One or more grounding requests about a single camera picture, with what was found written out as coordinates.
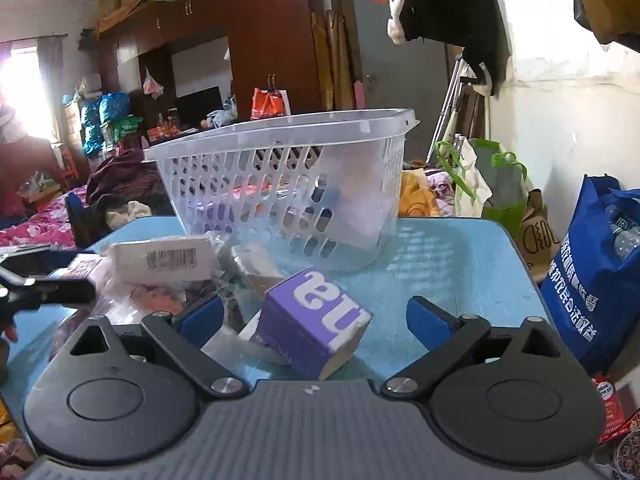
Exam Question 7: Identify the pink white tissue pack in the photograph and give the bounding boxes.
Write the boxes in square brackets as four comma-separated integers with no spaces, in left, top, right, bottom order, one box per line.
[106,235,219,286]

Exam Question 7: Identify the purple lettered box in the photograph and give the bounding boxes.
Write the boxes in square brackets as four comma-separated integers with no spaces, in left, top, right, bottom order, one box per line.
[256,268,373,380]

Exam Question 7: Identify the red pink packet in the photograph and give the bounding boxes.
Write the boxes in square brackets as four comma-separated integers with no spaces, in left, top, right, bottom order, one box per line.
[126,286,186,315]

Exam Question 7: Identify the person's hand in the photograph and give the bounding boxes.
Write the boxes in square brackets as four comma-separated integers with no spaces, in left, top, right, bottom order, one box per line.
[0,323,18,344]

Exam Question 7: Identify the dark clothes pile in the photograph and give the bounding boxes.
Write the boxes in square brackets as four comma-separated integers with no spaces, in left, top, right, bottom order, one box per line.
[64,148,175,249]

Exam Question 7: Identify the yellow patterned blanket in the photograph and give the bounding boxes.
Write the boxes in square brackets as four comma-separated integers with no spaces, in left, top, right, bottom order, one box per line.
[398,169,440,218]

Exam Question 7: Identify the blue shopping bag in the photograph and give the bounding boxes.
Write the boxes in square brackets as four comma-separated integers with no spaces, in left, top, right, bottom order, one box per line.
[540,176,639,375]

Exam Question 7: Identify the green white tote bag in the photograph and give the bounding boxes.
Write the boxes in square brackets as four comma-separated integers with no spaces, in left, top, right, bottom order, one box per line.
[436,139,528,238]

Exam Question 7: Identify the black television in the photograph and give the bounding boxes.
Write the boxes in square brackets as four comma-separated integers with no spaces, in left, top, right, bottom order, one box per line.
[176,87,222,128]

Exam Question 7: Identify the metal crutches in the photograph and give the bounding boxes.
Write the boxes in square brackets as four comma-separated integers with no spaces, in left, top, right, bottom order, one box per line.
[425,54,473,167]

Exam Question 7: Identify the orange white plastic bag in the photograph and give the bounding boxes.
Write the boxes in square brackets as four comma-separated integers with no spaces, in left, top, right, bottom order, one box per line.
[250,88,292,120]

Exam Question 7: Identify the grey metal door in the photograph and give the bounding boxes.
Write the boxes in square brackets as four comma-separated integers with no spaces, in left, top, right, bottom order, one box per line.
[349,0,452,146]

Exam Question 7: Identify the dark red wooden wardrobe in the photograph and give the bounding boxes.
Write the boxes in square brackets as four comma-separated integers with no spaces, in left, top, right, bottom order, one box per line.
[98,0,324,125]

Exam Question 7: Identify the white black hanging jacket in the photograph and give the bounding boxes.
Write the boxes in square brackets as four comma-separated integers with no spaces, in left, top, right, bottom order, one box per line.
[387,0,510,96]

